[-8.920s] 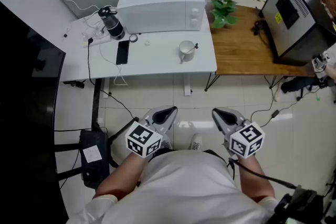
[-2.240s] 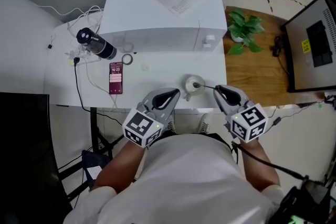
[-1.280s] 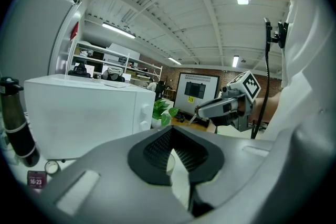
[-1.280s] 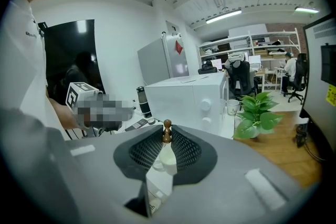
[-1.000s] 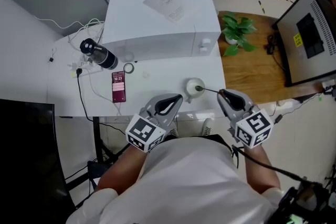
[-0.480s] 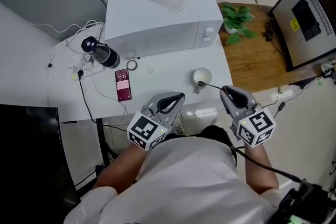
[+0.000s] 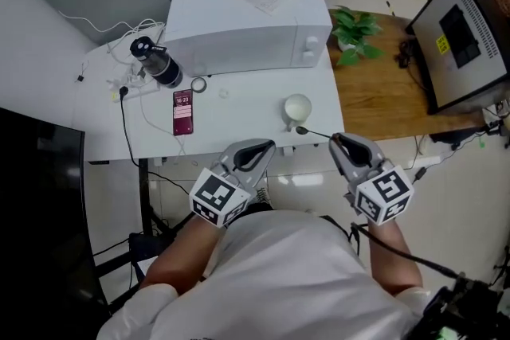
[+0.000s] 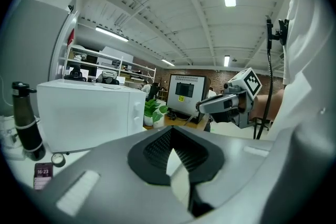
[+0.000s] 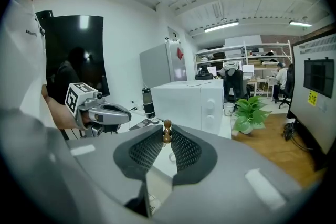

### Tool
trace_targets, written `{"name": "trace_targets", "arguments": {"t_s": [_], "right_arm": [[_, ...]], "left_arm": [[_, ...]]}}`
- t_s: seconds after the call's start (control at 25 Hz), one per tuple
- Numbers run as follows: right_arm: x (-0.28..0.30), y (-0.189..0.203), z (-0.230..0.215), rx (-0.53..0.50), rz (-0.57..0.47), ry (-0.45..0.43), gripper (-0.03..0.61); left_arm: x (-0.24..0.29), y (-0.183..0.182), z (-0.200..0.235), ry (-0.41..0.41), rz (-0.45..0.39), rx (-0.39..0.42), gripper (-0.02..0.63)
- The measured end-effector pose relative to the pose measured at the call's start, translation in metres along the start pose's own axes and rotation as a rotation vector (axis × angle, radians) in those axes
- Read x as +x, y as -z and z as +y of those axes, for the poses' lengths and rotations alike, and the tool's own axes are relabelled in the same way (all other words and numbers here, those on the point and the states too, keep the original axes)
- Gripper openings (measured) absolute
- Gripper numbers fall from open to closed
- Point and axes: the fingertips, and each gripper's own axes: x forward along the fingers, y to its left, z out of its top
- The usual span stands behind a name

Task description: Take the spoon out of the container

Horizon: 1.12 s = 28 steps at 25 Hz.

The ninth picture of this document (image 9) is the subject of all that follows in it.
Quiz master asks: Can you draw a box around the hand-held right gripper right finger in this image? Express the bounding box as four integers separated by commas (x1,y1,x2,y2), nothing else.
151,124,312,224

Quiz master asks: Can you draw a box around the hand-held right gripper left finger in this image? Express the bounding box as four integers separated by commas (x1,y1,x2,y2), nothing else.
0,109,164,224

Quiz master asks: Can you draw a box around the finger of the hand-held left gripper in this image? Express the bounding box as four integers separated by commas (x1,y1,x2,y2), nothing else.
88,109,132,126
100,102,132,114

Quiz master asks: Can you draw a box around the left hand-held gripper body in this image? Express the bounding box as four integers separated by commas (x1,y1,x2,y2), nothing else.
64,82,106,137

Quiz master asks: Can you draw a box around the person's left forearm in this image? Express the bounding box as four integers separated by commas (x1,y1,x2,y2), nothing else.
43,93,80,131

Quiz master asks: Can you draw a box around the patterned paper cup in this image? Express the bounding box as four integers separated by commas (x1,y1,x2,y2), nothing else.
223,102,236,117

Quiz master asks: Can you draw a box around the person's left hand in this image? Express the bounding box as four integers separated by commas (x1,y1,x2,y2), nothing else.
79,110,92,129

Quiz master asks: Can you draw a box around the black smartphone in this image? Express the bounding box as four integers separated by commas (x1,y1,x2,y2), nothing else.
129,118,153,132

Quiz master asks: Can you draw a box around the black water bottle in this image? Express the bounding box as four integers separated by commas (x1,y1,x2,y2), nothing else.
141,87,156,119

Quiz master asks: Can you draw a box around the curved black monitor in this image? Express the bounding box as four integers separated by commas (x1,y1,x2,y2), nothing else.
36,14,111,106

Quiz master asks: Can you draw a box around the green potted plant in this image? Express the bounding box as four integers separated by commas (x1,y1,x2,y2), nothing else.
232,95,273,135

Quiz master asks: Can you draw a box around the white microwave oven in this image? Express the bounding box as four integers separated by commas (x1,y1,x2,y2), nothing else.
150,79,225,136

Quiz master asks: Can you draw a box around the person's white shirt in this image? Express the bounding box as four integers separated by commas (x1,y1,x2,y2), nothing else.
0,0,48,130

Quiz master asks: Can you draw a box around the white paper sheet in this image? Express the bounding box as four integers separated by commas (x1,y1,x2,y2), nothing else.
185,81,213,88

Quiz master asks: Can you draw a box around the white storage shelving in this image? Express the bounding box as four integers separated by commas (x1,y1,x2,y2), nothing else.
193,38,294,80

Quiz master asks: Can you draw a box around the large white-backed display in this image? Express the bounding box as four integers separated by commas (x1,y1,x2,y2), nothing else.
287,32,336,156

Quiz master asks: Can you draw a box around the long ceiling light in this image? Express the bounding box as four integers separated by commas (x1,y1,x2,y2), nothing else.
203,20,240,34
288,19,313,28

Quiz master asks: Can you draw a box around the black cable bundle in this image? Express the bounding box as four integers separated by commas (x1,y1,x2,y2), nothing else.
282,121,313,152

